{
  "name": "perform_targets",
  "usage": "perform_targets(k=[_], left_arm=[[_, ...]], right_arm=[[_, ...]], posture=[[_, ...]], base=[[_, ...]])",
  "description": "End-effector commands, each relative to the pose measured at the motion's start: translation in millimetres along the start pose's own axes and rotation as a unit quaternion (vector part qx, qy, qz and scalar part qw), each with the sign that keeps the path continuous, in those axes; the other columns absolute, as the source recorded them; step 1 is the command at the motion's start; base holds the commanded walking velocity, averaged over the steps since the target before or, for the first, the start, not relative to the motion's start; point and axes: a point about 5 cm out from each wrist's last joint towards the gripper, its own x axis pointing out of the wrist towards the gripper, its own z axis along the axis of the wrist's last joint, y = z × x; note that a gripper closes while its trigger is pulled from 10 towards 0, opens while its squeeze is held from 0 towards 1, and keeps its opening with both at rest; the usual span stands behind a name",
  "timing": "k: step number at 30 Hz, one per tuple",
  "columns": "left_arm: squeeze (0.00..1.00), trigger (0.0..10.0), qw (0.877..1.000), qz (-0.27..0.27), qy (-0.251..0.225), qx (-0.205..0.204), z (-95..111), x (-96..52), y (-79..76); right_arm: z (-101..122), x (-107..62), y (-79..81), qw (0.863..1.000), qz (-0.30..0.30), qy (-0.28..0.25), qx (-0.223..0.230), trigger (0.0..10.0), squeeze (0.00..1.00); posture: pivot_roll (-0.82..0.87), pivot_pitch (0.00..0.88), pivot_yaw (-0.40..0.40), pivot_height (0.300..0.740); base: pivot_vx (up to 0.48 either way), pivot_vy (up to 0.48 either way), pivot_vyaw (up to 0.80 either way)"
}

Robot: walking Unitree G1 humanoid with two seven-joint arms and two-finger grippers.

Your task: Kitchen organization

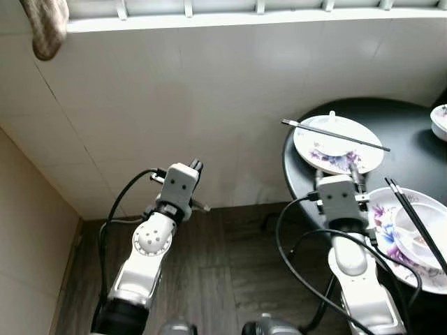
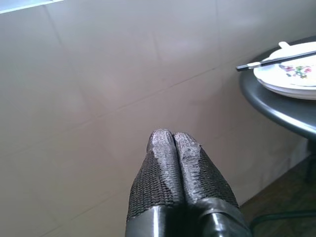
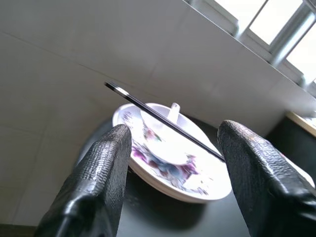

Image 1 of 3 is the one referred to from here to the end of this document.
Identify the large floral deep plate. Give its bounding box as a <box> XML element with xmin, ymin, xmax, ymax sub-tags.
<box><xmin>365</xmin><ymin>187</ymin><xmax>447</xmax><ymax>295</ymax></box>

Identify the black chopstick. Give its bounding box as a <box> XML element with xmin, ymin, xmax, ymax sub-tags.
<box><xmin>385</xmin><ymin>180</ymin><xmax>445</xmax><ymax>274</ymax></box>
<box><xmin>281</xmin><ymin>119</ymin><xmax>391</xmax><ymax>152</ymax></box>
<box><xmin>390</xmin><ymin>178</ymin><xmax>447</xmax><ymax>267</ymax></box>

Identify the small floral plate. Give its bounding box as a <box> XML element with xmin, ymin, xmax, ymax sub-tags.
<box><xmin>293</xmin><ymin>115</ymin><xmax>385</xmax><ymax>175</ymax></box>

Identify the black round metal table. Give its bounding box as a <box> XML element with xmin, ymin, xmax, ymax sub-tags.
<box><xmin>261</xmin><ymin>97</ymin><xmax>447</xmax><ymax>335</ymax></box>

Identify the white bowl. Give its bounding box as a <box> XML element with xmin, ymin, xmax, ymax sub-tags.
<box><xmin>391</xmin><ymin>202</ymin><xmax>447</xmax><ymax>255</ymax></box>

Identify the small floral bowl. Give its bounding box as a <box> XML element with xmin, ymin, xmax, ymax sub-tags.
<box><xmin>430</xmin><ymin>103</ymin><xmax>447</xmax><ymax>142</ymax></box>

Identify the grey robot left leg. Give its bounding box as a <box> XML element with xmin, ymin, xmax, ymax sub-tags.
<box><xmin>159</xmin><ymin>320</ymin><xmax>196</xmax><ymax>335</ymax></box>

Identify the grey robot leg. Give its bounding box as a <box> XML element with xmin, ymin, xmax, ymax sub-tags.
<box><xmin>241</xmin><ymin>314</ymin><xmax>301</xmax><ymax>335</ymax></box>
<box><xmin>159</xmin><ymin>320</ymin><xmax>196</xmax><ymax>335</ymax></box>

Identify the white window sill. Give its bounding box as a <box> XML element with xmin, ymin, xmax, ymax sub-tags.
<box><xmin>65</xmin><ymin>7</ymin><xmax>447</xmax><ymax>34</ymax></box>

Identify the white window grille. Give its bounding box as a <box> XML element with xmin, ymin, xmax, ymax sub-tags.
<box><xmin>66</xmin><ymin>0</ymin><xmax>447</xmax><ymax>20</ymax></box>

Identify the grey robot right leg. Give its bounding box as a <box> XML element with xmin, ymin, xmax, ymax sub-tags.
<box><xmin>241</xmin><ymin>314</ymin><xmax>301</xmax><ymax>335</ymax></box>

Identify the brown hanging cloth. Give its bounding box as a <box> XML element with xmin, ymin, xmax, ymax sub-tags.
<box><xmin>20</xmin><ymin>0</ymin><xmax>69</xmax><ymax>61</ymax></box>

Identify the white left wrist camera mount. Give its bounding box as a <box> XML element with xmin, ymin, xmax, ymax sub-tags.
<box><xmin>162</xmin><ymin>163</ymin><xmax>200</xmax><ymax>210</ymax></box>

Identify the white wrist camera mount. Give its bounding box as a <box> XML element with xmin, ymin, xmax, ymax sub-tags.
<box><xmin>162</xmin><ymin>163</ymin><xmax>200</xmax><ymax>210</ymax></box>
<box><xmin>318</xmin><ymin>174</ymin><xmax>369</xmax><ymax>218</ymax></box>

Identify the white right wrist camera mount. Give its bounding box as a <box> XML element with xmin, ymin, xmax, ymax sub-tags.
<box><xmin>318</xmin><ymin>174</ymin><xmax>369</xmax><ymax>218</ymax></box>

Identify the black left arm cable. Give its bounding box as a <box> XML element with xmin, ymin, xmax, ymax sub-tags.
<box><xmin>96</xmin><ymin>167</ymin><xmax>168</xmax><ymax>315</ymax></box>

